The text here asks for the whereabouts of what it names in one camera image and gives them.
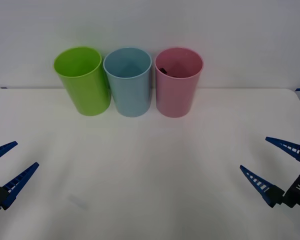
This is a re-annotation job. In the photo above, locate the pink plastic bin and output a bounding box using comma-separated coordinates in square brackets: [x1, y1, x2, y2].
[154, 46, 205, 118]

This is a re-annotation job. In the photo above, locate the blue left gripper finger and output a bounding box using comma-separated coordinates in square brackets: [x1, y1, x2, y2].
[0, 141, 19, 166]
[0, 162, 40, 212]

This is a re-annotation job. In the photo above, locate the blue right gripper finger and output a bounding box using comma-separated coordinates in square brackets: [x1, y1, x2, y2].
[239, 164, 286, 209]
[265, 136, 300, 166]

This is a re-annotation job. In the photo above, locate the small bottle with dark drink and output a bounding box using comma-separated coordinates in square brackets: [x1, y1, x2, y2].
[157, 66, 181, 78]

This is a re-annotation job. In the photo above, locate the pale blue plastic bin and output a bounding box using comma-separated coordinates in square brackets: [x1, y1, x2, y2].
[102, 47, 153, 118]

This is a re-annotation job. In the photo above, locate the green plastic bin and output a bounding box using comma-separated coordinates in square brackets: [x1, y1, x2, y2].
[53, 46, 113, 117]

